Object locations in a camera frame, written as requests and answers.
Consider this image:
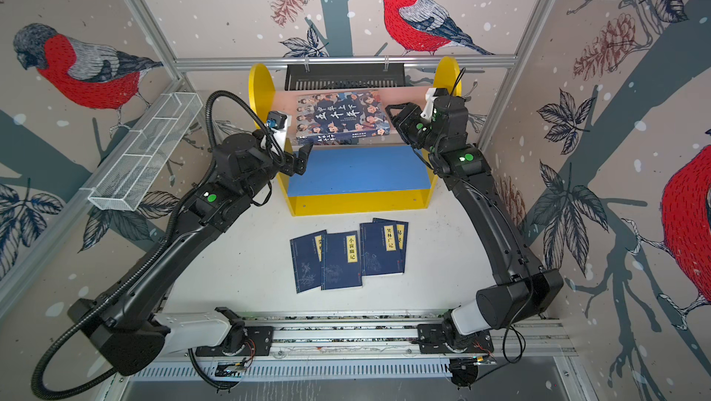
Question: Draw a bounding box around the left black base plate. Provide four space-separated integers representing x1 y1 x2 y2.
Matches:
194 326 274 358

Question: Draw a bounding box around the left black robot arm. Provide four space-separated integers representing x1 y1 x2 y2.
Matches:
70 130 313 376

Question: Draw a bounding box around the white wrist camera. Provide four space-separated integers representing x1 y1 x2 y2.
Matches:
420 88 437 123
266 110 292 149

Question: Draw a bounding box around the yellow shelf with coloured boards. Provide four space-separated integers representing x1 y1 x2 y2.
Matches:
248 57 461 217

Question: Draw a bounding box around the small green circuit board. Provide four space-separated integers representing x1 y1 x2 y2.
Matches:
214 363 250 378

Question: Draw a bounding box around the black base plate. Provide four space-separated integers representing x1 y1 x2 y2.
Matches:
413 323 494 355
194 326 274 358

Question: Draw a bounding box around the illustrated colourful cover book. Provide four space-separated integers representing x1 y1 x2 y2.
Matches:
294 90 392 145

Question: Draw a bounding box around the white wire mesh basket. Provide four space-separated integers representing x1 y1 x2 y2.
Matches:
88 92 203 211

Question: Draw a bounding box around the black round connector underneath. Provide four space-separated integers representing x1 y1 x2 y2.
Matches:
448 358 479 389

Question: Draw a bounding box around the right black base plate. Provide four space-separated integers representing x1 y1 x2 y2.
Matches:
413 323 494 355

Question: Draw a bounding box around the navy blue book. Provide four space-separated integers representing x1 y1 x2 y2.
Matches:
290 230 327 294
359 221 404 276
321 231 362 290
372 218 408 271

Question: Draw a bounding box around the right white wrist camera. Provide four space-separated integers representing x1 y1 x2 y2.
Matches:
420 88 437 123

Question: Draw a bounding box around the right thin black cable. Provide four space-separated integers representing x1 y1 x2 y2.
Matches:
471 289 529 369

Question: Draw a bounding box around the aluminium mounting rail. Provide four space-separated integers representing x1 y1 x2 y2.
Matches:
149 311 579 358

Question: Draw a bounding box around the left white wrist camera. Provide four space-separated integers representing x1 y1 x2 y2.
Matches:
266 110 292 149

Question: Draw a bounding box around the black slotted vent panel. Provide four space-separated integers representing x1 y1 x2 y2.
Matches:
284 63 405 91

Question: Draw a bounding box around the left black corrugated cable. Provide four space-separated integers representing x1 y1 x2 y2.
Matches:
30 90 287 401

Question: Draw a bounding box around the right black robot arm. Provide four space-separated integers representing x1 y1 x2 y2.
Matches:
385 91 563 349

